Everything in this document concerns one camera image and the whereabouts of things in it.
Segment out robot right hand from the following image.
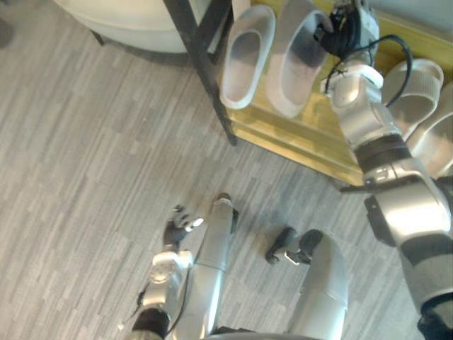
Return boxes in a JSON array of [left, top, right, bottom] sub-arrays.
[[313, 0, 380, 58]]

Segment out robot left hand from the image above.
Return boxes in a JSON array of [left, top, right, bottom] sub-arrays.
[[163, 204, 205, 249]]

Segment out white slipper with grey insole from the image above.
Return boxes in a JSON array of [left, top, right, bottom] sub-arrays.
[[265, 0, 334, 119]]

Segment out yellow wooden rack shelf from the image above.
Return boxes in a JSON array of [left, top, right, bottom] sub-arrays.
[[226, 6, 453, 188]]

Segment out white slipper with closed toe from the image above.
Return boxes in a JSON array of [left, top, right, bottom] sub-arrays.
[[219, 4, 277, 110]]

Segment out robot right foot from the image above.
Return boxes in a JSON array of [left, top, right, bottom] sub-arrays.
[[265, 226, 299, 266]]

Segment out robot right leg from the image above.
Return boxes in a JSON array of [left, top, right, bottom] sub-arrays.
[[286, 228, 351, 340]]

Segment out white round seat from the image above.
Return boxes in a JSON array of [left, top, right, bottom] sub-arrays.
[[52, 0, 194, 55]]

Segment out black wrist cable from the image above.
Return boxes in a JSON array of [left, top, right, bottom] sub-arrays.
[[374, 33, 415, 109]]

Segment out white ribbed strap slipper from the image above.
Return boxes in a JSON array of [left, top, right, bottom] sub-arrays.
[[382, 58, 445, 142], [406, 83, 453, 179]]

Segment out black metal shoe rack frame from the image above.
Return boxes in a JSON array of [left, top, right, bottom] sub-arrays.
[[162, 0, 239, 147]]

